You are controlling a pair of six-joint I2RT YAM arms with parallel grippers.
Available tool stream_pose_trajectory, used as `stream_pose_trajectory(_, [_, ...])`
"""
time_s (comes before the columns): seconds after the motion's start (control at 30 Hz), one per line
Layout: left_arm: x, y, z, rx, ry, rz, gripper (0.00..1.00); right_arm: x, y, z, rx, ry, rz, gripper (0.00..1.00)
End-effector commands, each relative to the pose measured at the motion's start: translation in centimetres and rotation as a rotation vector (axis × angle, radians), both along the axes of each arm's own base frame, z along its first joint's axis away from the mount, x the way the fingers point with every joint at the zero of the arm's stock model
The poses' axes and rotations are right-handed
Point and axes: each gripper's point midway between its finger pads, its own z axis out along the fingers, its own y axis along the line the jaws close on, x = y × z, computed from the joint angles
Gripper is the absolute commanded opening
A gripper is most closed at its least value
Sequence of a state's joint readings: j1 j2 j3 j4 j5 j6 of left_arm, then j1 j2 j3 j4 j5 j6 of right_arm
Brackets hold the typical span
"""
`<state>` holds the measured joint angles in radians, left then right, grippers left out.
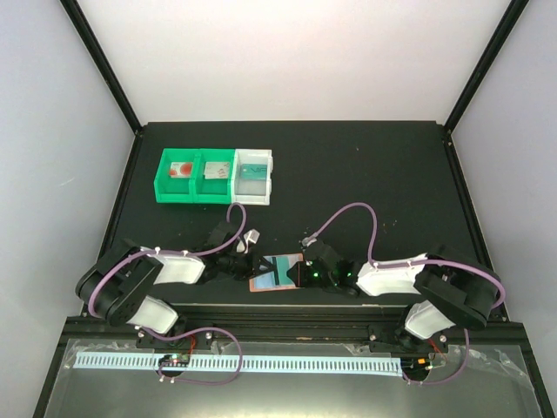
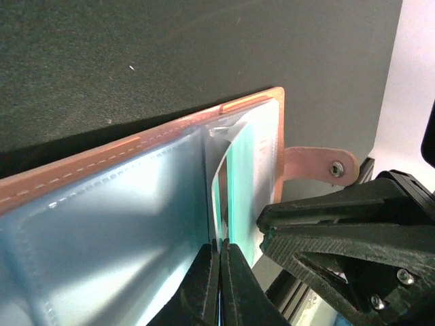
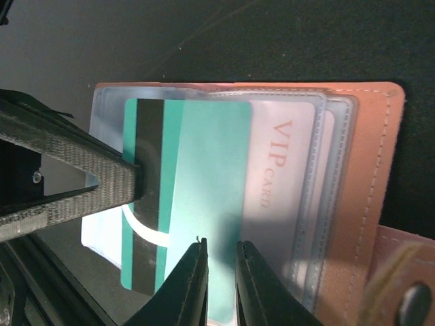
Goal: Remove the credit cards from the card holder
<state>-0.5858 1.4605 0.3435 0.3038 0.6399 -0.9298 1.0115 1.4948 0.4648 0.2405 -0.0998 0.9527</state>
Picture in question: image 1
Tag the black aluminium front rail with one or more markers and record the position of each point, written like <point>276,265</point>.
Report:
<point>289,324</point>

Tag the blossom pattern card in bin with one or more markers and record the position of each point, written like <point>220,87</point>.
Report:
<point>217,170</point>

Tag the red circles card in bin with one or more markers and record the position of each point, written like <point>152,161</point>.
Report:
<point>180,170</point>

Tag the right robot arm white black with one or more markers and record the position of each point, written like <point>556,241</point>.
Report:
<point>455,291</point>

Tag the white translucent bin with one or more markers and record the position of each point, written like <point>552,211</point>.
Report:
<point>251,183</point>

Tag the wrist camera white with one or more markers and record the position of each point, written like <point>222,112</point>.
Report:
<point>247,240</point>
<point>308,240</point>

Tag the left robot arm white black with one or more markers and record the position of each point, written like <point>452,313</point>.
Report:
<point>117,288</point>

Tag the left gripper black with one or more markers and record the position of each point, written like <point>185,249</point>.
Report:
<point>252,269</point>

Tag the teal VIP credit card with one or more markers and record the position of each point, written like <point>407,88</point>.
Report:
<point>279,278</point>

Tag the green bin left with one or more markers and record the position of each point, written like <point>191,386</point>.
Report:
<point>174,191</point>

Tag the small circuit board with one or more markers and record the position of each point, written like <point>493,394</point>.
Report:
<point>174,360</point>
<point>427,363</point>

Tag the teal VIP card in bin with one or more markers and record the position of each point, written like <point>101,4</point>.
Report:
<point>256,172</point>

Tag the brown leather card holder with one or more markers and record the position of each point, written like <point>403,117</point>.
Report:
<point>261,284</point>

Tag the white slotted cable duct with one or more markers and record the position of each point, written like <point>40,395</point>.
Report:
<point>246,364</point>

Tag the green bin middle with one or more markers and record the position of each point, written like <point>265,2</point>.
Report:
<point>212,191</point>

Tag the left black frame post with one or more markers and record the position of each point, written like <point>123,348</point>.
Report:
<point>81,24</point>

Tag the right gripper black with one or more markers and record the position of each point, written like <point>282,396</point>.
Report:
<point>298,279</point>

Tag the right small circuit board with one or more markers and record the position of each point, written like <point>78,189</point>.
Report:
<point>427,363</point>

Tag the green bin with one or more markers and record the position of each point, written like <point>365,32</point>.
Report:
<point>174,191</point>
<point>212,191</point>

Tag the right black frame post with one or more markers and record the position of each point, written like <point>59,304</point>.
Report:
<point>488,56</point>

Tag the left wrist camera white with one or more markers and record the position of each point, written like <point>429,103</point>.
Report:
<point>247,240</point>

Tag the left small circuit board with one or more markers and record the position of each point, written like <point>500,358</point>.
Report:
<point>174,360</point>

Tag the black frame post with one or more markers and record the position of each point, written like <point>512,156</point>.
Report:
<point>81,24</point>
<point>488,56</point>

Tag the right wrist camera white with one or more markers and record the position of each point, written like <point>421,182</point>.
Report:
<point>308,240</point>

